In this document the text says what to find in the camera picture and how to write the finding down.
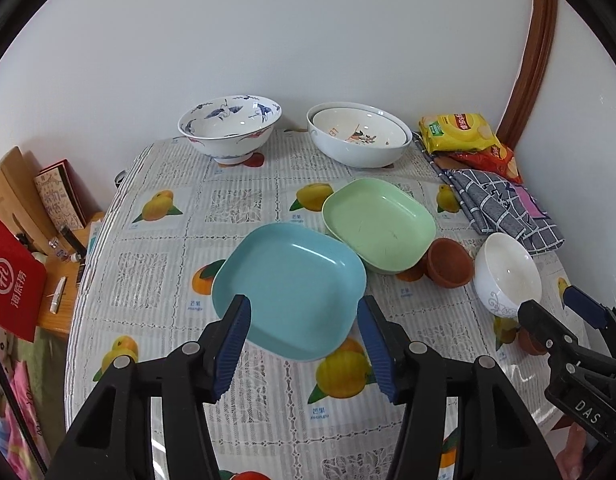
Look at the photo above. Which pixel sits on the small brown bowl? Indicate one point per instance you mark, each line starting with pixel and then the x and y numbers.
pixel 530 346
pixel 448 265

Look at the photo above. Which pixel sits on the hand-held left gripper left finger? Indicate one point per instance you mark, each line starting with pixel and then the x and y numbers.
pixel 233 345

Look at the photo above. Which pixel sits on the pink cloth label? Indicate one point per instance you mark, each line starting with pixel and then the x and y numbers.
pixel 528 202

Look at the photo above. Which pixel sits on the blue crane-painted white bowl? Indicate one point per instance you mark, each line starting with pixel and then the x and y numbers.
pixel 228 135

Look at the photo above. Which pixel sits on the red patterned book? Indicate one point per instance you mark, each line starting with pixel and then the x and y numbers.
pixel 63 195

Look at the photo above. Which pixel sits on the red chip bag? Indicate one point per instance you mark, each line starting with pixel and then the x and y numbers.
pixel 493 160

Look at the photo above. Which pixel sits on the small white bowl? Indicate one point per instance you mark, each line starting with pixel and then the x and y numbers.
pixel 503 270

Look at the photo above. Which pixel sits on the person's right hand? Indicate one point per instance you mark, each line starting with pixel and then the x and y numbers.
pixel 575 452

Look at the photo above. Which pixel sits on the yellow chip bag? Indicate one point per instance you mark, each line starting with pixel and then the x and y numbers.
pixel 458 132

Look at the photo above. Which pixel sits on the large white swirl-pattern bowl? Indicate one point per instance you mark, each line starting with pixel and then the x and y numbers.
pixel 358 155

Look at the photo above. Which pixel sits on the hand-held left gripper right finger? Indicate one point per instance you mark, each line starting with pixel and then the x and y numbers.
pixel 375 345

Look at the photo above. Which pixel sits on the white tube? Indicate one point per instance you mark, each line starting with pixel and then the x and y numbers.
pixel 58 294

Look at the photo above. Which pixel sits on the grey checked cloth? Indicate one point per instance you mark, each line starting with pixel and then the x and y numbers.
pixel 488 195

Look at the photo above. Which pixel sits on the fruit-printed tablecloth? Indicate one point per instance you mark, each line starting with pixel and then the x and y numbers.
pixel 153 270

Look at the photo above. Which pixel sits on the white bowl with orange print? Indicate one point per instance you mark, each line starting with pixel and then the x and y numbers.
pixel 348 125

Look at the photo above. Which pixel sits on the red box with white logo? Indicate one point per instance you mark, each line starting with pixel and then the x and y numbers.
pixel 13 280

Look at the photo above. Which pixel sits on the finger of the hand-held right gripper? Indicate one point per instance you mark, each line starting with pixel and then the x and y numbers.
pixel 538 320
pixel 585 305

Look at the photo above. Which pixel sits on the colourful printed bedding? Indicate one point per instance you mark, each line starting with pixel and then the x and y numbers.
pixel 23 410

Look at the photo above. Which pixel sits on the green square plate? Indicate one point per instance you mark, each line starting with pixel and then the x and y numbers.
pixel 378 220

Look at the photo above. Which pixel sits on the brown wooden door frame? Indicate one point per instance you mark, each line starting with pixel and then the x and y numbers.
pixel 535 60

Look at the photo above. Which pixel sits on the blue square plate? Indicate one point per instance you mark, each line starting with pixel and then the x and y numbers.
pixel 288 285

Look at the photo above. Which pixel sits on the wooden side table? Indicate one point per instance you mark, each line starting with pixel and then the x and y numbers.
pixel 58 315

